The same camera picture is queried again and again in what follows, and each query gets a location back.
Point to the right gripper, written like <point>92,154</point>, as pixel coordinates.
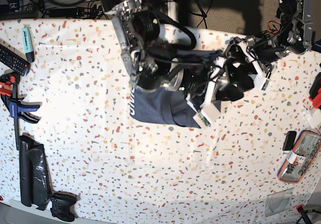
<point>179,79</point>

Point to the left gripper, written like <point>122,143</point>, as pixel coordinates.
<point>235,59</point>

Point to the blue grey T-shirt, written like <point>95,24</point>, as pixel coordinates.
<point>145,100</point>

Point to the red black clamp right edge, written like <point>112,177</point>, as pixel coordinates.
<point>314,92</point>

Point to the small black box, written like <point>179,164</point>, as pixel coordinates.
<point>289,141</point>

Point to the white plastic connector piece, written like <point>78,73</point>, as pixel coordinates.
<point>312,117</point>

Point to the white metal table leg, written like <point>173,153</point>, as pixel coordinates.
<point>172,10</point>

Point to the striped transparent pencil case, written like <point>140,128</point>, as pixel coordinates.
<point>299,159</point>

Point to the clear plastic sheet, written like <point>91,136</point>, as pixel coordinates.
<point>278,202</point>

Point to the red black clamp bottom right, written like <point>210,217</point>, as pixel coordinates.
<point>303,215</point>

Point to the black game controller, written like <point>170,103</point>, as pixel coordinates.
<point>61,204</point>

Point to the mint green highlighter pen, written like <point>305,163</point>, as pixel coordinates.
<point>28,45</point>

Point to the black TV remote control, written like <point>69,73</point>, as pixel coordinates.
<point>14,61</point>

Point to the black plastic bag roll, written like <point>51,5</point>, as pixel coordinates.
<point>34,175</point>

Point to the blue black bar clamp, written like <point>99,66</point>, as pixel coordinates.
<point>18,110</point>

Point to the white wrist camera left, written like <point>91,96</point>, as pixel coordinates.
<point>264,70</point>

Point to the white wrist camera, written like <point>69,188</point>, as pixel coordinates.
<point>264,70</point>
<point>209,110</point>

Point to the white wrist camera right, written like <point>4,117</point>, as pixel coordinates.
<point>209,110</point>

